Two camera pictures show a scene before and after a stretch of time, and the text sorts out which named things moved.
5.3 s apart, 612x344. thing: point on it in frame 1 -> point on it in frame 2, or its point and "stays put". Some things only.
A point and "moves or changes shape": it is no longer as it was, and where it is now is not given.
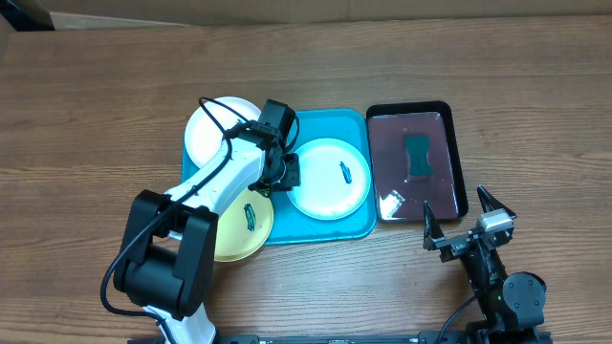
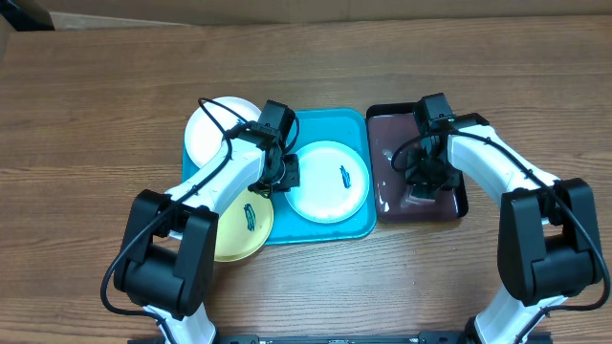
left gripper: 292,178 stays put
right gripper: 454,245 -> 414,177
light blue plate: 334,179 stays put
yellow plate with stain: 244,225 stays put
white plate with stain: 203,136 stays put
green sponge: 417,147 moves or changes shape
